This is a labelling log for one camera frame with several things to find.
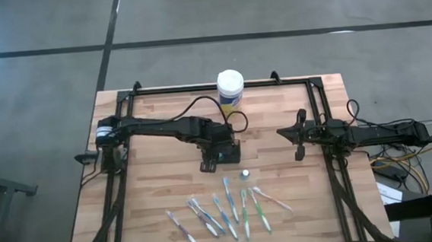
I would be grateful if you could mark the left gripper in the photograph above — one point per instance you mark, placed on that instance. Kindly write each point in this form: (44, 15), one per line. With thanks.
(211, 136)

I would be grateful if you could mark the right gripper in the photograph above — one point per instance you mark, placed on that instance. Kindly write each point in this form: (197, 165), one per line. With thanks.
(316, 131)

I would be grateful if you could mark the purple grey toothbrush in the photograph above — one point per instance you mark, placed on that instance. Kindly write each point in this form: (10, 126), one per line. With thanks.
(202, 219)

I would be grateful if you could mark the green toothbrush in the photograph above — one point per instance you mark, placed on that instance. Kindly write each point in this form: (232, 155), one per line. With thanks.
(259, 210)
(245, 214)

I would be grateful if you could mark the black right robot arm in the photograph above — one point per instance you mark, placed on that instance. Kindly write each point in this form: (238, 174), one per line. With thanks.
(384, 134)

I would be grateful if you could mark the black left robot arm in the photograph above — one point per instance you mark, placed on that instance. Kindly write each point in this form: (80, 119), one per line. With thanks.
(155, 126)

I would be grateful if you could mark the white-lidded blue yellow wipes canister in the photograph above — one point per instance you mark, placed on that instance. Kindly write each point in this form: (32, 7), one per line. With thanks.
(231, 89)

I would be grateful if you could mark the black power brick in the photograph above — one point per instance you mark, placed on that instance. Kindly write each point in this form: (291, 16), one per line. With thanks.
(391, 173)

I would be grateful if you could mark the white paper sheet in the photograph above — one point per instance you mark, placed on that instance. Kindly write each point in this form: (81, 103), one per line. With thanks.
(389, 193)

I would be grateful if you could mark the black aluminium rig frame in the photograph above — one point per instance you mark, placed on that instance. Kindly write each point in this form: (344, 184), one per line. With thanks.
(183, 89)

